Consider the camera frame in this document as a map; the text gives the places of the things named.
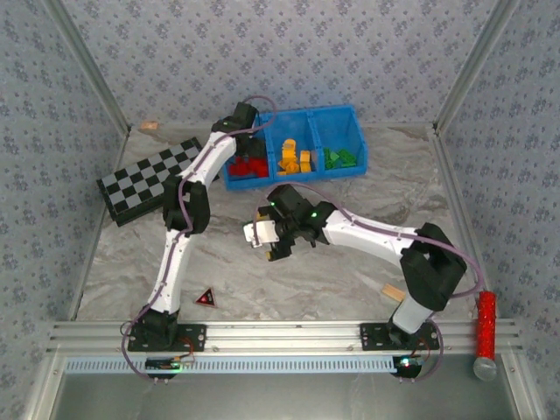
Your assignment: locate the blue three-compartment plastic bin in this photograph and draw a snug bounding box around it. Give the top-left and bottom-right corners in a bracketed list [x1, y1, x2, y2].
[222, 103, 369, 192]

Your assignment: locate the red black triangle piece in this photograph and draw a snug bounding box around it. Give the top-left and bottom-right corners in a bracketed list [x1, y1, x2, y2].
[194, 287, 219, 309]

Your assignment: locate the light wooden block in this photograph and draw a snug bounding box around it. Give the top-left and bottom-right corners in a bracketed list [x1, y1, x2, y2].
[381, 283, 406, 303]

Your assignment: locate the black grey checkerboard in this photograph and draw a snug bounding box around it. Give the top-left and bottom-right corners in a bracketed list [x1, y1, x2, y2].
[95, 136, 220, 228]

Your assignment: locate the red glitter cylinder grey cap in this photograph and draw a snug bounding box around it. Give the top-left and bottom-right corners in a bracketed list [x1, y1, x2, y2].
[472, 290, 499, 381]

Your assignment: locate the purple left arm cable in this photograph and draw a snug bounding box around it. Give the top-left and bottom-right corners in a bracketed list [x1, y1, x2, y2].
[122, 94, 279, 384]

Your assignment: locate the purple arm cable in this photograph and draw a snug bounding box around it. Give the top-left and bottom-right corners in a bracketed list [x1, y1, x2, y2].
[122, 94, 279, 384]
[288, 182, 486, 384]

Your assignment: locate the aluminium mounting rail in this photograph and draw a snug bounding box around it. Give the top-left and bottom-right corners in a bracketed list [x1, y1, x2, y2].
[45, 320, 524, 355]

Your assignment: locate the slotted pale blue cable duct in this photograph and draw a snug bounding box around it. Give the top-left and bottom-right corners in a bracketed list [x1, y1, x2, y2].
[63, 354, 402, 375]

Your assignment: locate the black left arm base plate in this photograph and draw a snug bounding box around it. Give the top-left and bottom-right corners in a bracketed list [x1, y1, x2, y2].
[127, 323, 207, 354]

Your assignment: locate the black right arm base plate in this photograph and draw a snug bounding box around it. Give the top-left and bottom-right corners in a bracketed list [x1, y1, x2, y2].
[359, 322, 441, 352]

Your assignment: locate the aluminium table side rail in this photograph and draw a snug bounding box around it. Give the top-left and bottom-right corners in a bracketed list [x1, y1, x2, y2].
[428, 124, 504, 325]
[67, 126, 132, 323]

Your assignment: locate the aluminium frame post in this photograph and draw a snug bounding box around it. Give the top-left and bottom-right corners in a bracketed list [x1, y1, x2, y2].
[431, 0, 522, 135]
[21, 353, 67, 420]
[42, 0, 133, 135]
[500, 353, 548, 420]

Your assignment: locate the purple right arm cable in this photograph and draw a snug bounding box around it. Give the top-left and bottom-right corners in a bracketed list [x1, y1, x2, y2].
[288, 182, 486, 384]

